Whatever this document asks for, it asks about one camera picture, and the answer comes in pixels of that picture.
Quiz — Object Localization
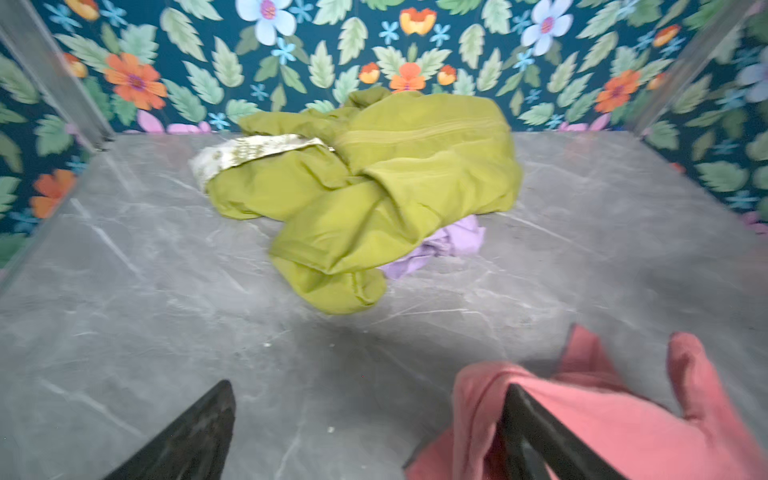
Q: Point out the lavender purple cloth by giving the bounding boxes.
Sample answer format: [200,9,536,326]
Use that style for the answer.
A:
[378,215,486,280]

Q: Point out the pink cloth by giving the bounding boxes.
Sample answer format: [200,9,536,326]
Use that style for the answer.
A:
[405,325,767,479]

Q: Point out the aluminium frame post right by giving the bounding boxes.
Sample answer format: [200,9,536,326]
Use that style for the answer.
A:
[624,0,761,136]

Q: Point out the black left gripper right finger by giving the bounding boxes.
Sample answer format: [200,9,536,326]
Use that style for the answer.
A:
[500,384,622,480]

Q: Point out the aluminium frame post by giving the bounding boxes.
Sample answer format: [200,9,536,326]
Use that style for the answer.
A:
[624,0,761,136]
[1,1,115,151]

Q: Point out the olive green cloth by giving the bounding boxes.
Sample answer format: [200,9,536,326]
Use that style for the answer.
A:
[205,87,523,314]

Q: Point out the white green printed cloth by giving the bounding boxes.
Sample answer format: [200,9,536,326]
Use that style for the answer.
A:
[189,134,334,193]

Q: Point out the aluminium frame post left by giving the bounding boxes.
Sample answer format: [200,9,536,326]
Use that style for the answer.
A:
[1,1,115,151]

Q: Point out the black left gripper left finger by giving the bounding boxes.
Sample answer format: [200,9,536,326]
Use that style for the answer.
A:
[105,380,236,480]

